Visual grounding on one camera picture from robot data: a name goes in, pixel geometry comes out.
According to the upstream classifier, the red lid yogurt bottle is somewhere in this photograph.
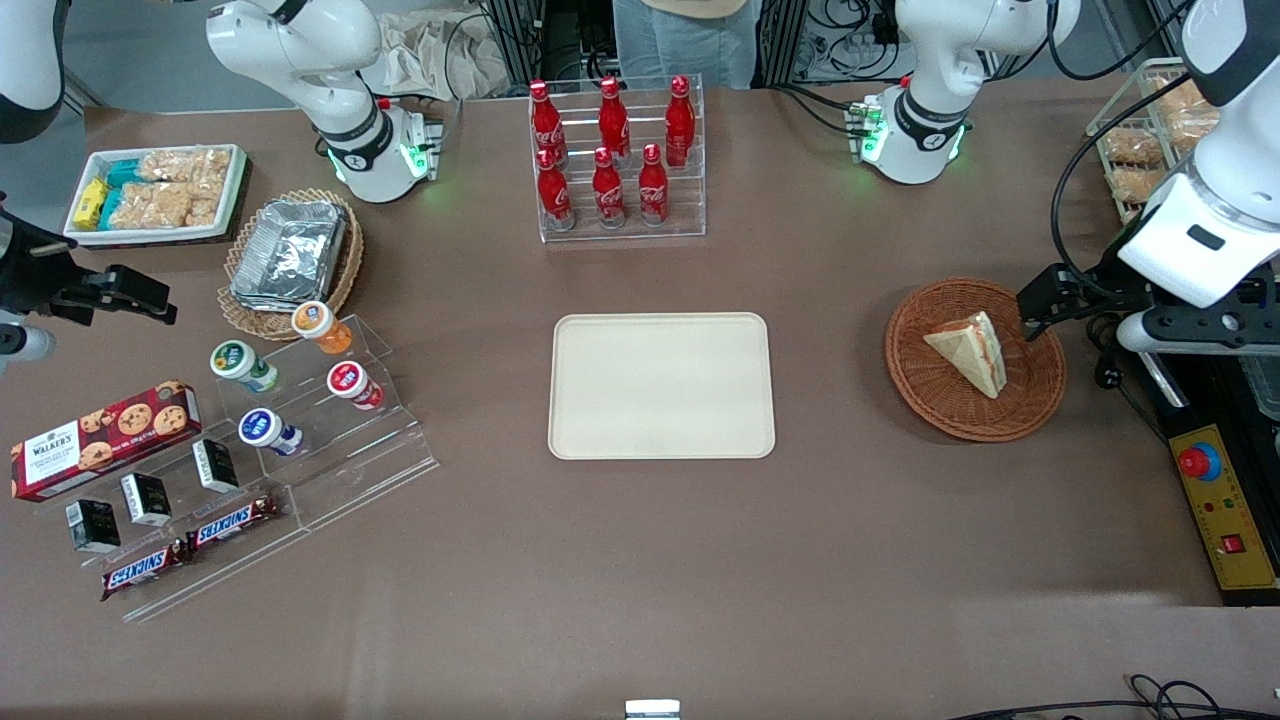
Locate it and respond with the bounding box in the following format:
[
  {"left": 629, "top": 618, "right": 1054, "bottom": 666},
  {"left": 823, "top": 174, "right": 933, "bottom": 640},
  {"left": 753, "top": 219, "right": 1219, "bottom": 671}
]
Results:
[{"left": 326, "top": 361, "right": 385, "bottom": 411}]

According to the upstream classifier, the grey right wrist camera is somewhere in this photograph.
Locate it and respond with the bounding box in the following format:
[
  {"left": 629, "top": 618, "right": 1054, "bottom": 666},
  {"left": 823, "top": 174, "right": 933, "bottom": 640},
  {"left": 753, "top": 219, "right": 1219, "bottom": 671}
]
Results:
[{"left": 0, "top": 312, "right": 57, "bottom": 367}]

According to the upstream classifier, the Snickers chocolate bar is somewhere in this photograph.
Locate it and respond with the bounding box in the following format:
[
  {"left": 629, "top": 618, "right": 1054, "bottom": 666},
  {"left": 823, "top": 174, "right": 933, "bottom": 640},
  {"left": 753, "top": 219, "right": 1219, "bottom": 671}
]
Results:
[
  {"left": 185, "top": 493, "right": 283, "bottom": 553},
  {"left": 100, "top": 540, "right": 189, "bottom": 601}
]

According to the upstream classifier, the white rectangular snack tray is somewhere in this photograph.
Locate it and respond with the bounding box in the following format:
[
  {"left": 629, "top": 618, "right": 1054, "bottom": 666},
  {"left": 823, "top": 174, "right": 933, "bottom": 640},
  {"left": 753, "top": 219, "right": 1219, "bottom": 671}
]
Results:
[{"left": 63, "top": 143, "right": 251, "bottom": 249}]

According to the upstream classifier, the round brown wicker basket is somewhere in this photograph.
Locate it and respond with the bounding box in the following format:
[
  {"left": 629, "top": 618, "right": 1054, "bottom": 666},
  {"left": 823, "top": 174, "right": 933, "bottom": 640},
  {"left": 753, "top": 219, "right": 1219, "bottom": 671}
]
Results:
[{"left": 885, "top": 277, "right": 1067, "bottom": 443}]

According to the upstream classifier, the black floor cable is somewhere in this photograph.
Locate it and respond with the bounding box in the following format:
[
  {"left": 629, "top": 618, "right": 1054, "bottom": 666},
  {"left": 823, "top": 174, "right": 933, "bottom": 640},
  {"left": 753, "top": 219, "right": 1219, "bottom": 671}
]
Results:
[{"left": 945, "top": 675, "right": 1280, "bottom": 720}]

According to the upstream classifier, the stack of foil containers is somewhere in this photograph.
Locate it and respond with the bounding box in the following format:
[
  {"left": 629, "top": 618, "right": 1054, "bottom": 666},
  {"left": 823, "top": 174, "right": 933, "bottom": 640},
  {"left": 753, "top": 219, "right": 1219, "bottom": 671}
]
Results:
[{"left": 230, "top": 198, "right": 349, "bottom": 311}]

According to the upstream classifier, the clear acrylic bottle rack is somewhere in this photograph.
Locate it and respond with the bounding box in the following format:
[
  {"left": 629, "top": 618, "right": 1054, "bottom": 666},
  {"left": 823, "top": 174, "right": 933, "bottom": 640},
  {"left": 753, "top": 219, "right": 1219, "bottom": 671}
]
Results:
[{"left": 528, "top": 73, "right": 707, "bottom": 244}]

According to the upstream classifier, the black appliance housing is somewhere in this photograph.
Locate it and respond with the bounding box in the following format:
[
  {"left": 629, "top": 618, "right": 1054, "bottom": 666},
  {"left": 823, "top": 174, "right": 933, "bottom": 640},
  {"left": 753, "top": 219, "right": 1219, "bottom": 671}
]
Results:
[{"left": 1150, "top": 350, "right": 1280, "bottom": 607}]

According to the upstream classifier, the oval light wicker basket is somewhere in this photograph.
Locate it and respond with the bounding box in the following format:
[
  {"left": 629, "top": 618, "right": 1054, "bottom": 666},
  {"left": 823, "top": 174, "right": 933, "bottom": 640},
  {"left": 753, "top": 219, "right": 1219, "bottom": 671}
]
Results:
[{"left": 217, "top": 188, "right": 365, "bottom": 342}]

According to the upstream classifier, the red cola bottle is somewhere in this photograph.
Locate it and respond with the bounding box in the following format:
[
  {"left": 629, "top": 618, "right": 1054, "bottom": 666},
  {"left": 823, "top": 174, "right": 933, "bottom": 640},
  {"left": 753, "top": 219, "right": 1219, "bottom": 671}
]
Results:
[
  {"left": 665, "top": 75, "right": 696, "bottom": 169},
  {"left": 592, "top": 147, "right": 627, "bottom": 229},
  {"left": 536, "top": 148, "right": 576, "bottom": 232},
  {"left": 638, "top": 143, "right": 670, "bottom": 227},
  {"left": 598, "top": 76, "right": 631, "bottom": 166},
  {"left": 528, "top": 80, "right": 563, "bottom": 153}
]

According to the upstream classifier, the clear glass container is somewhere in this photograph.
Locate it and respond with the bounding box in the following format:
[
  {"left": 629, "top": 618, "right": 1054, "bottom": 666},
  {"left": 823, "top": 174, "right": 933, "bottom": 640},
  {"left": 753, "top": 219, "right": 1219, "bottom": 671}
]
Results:
[{"left": 1240, "top": 355, "right": 1280, "bottom": 421}]

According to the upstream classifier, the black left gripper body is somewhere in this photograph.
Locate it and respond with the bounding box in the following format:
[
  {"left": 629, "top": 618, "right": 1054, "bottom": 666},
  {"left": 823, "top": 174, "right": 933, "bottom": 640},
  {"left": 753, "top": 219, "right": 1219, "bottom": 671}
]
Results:
[{"left": 1085, "top": 265, "right": 1280, "bottom": 317}]

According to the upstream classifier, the clear bag of fried snacks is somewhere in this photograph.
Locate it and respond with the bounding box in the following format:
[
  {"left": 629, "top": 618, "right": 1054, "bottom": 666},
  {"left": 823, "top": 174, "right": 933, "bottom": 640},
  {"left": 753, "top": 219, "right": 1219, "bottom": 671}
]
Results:
[
  {"left": 1110, "top": 165, "right": 1171, "bottom": 207},
  {"left": 1172, "top": 106, "right": 1223, "bottom": 151},
  {"left": 1100, "top": 127, "right": 1167, "bottom": 167},
  {"left": 1153, "top": 76, "right": 1206, "bottom": 113}
]

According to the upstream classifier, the crumpled beige paper bag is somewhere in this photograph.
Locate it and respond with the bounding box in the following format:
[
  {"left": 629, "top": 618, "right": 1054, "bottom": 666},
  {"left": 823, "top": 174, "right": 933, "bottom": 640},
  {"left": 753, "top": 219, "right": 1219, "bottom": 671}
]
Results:
[{"left": 360, "top": 10, "right": 511, "bottom": 101}]

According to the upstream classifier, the orange lid yogurt bottle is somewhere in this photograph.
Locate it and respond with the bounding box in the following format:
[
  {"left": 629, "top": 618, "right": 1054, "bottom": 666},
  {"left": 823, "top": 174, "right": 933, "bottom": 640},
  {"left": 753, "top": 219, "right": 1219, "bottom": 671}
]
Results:
[{"left": 291, "top": 300, "right": 354, "bottom": 356}]

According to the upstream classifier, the white wire rack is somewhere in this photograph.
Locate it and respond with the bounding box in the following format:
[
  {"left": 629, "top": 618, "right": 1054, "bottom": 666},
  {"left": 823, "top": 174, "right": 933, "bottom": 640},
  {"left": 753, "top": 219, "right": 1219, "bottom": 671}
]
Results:
[{"left": 1087, "top": 58, "right": 1206, "bottom": 226}]

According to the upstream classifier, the person in grey trousers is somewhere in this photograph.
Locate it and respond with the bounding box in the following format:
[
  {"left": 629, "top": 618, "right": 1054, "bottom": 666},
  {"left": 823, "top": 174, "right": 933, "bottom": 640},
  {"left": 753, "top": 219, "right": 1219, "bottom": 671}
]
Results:
[{"left": 612, "top": 0, "right": 761, "bottom": 91}]

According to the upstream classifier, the beige rectangular tray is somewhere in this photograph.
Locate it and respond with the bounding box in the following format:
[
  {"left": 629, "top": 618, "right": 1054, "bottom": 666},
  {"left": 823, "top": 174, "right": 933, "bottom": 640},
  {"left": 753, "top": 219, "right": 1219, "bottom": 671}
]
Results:
[{"left": 548, "top": 312, "right": 777, "bottom": 461}]

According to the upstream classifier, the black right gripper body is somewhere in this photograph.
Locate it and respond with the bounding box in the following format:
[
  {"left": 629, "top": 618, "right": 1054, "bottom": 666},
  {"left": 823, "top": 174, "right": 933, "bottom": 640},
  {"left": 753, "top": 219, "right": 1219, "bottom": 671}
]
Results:
[{"left": 0, "top": 195, "right": 116, "bottom": 326}]

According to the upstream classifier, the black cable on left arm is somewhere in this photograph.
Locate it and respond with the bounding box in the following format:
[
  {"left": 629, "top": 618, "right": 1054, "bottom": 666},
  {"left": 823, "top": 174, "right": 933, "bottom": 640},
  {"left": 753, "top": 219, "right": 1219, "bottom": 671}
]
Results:
[{"left": 1048, "top": 70, "right": 1196, "bottom": 301}]

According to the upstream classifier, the black power cable with plug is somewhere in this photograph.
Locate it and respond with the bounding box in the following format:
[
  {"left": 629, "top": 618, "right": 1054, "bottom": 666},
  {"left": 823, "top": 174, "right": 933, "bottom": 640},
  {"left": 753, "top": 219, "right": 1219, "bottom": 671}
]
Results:
[{"left": 1085, "top": 315, "right": 1171, "bottom": 446}]

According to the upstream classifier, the yellow emergency stop control box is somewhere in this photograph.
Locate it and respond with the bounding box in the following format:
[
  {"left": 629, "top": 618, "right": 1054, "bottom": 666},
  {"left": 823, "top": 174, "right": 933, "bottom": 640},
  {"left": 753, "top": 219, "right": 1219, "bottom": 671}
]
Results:
[{"left": 1170, "top": 425, "right": 1279, "bottom": 593}]

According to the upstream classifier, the triangular white bread sandwich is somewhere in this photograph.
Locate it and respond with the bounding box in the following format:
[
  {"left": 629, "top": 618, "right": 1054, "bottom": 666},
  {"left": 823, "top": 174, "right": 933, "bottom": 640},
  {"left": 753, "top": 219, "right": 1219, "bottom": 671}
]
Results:
[{"left": 922, "top": 311, "right": 1008, "bottom": 400}]

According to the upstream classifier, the blue lid yogurt bottle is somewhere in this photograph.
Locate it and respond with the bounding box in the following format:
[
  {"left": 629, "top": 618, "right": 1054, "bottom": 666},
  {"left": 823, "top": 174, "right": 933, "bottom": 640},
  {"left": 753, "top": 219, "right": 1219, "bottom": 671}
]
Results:
[{"left": 237, "top": 408, "right": 304, "bottom": 457}]

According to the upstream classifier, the clear acrylic stepped stand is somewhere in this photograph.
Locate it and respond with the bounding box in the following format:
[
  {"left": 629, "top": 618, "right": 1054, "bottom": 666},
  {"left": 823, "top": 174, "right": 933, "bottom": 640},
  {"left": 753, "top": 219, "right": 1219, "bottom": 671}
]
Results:
[
  {"left": 215, "top": 315, "right": 441, "bottom": 531},
  {"left": 35, "top": 435, "right": 309, "bottom": 623}
]

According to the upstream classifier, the small black box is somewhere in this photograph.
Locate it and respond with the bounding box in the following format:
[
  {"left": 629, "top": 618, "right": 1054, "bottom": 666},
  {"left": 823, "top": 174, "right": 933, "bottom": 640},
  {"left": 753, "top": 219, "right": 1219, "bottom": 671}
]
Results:
[
  {"left": 192, "top": 438, "right": 239, "bottom": 493},
  {"left": 120, "top": 472, "right": 173, "bottom": 527},
  {"left": 66, "top": 498, "right": 121, "bottom": 554}
]

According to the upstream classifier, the clear bag of rice crackers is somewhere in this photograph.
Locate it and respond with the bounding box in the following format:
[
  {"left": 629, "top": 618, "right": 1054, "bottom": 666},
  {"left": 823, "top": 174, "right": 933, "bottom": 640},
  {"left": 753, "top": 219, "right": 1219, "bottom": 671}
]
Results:
[
  {"left": 115, "top": 182, "right": 222, "bottom": 230},
  {"left": 140, "top": 148, "right": 233, "bottom": 187}
]

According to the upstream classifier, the red Walkers cookie box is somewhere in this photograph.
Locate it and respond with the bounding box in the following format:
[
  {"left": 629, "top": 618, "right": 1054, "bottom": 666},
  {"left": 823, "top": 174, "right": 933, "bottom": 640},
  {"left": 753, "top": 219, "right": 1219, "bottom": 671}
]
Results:
[{"left": 10, "top": 380, "right": 203, "bottom": 503}]

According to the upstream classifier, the green lid yogurt bottle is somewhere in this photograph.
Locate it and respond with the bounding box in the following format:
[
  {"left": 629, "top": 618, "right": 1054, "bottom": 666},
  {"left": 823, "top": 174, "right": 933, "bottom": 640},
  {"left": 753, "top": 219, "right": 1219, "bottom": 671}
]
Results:
[{"left": 209, "top": 340, "right": 281, "bottom": 394}]

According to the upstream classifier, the yellow snack packet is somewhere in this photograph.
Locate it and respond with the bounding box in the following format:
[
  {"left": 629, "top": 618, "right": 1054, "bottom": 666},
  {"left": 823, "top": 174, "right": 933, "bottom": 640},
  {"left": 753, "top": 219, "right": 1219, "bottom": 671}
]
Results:
[{"left": 72, "top": 178, "right": 109, "bottom": 230}]

